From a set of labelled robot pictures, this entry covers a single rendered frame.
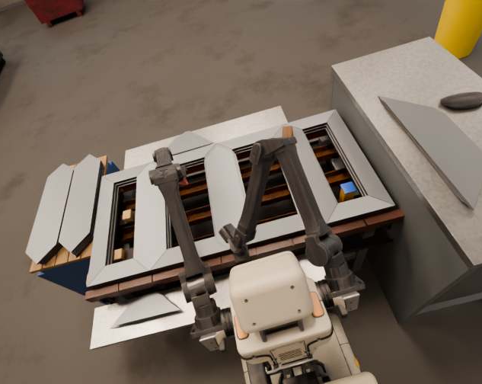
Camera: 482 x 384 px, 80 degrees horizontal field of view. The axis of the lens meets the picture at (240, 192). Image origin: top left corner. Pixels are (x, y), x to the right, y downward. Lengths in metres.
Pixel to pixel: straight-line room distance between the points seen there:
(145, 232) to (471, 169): 1.52
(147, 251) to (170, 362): 0.98
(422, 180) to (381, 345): 1.16
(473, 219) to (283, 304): 0.83
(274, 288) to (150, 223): 1.02
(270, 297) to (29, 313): 2.57
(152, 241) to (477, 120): 1.66
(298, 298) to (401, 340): 1.47
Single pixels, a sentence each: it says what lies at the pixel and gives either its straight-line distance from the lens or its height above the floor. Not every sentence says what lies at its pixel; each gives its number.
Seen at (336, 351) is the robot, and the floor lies 0.28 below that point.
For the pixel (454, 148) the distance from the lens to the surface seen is 1.52.
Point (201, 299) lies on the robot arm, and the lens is 0.95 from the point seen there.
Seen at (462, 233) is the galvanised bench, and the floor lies 1.05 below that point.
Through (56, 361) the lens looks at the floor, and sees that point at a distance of 2.80.
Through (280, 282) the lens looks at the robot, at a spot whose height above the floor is 1.38.
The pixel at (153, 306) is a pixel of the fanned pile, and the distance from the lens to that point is 1.63.
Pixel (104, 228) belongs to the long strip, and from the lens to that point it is 1.80.
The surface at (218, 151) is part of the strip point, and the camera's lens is 1.80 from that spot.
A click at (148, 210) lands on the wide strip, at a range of 1.71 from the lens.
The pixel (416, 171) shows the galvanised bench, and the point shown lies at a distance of 1.43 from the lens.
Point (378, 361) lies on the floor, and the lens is 2.17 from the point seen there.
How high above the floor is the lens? 2.12
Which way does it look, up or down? 53 degrees down
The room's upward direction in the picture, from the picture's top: 20 degrees counter-clockwise
